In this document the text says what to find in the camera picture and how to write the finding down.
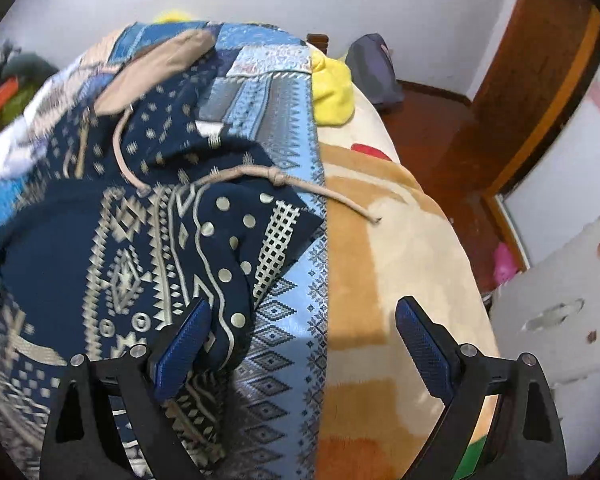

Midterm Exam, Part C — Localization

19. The blue patchwork bedspread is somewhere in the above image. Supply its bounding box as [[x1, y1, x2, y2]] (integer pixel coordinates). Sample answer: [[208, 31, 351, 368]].
[[0, 20, 332, 480]]

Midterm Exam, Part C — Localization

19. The grey bag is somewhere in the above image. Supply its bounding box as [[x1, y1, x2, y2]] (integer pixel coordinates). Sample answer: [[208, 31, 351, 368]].
[[344, 34, 404, 110]]

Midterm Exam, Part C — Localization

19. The brown wooden door frame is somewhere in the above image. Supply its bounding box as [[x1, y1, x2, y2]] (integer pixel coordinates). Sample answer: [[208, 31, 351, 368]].
[[471, 0, 600, 197]]

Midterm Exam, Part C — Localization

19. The white damaged board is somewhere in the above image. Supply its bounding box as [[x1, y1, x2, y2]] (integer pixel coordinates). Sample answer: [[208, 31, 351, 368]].
[[491, 65, 600, 474]]

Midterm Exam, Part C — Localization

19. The navy patterned hoodie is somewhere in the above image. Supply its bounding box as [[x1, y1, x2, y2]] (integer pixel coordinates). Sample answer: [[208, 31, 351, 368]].
[[0, 27, 384, 480]]

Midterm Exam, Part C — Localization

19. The white folded cloth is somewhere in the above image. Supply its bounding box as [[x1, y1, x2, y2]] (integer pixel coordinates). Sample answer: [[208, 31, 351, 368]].
[[0, 117, 34, 181]]

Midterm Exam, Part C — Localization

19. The pink object on floor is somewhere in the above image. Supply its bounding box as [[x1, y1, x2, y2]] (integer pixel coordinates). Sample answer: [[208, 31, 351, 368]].
[[493, 242, 518, 286]]

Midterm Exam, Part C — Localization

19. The yellow cloth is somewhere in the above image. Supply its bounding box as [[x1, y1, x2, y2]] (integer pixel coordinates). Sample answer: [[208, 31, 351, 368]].
[[151, 8, 357, 127]]

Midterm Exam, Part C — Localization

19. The green and dark clutter pile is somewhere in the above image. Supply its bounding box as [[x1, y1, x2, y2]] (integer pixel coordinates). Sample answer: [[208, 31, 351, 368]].
[[0, 41, 58, 131]]

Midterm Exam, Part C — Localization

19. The beige orange fleece blanket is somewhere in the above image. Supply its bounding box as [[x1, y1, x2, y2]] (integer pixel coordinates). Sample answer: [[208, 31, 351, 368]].
[[316, 96, 498, 479]]

